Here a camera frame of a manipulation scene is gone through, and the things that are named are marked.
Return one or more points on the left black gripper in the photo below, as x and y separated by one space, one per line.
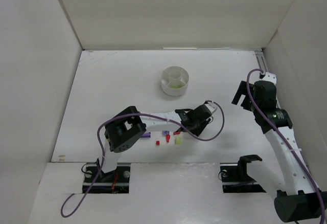
189 125

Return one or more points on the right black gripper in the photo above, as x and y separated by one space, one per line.
243 97

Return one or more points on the purple lego plate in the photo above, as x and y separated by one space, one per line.
146 136

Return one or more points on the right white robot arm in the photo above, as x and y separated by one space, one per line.
296 196

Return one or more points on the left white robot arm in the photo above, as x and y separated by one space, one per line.
127 128

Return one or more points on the white round divided container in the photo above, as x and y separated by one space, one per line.
174 75

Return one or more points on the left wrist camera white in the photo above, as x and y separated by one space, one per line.
212 107

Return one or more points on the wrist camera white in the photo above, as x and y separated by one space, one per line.
267 76
212 107

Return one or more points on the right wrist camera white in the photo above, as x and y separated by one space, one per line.
267 76

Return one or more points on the aluminium rail right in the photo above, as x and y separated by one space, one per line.
276 125

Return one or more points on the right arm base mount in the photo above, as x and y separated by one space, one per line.
235 179

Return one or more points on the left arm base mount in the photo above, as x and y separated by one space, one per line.
115 182

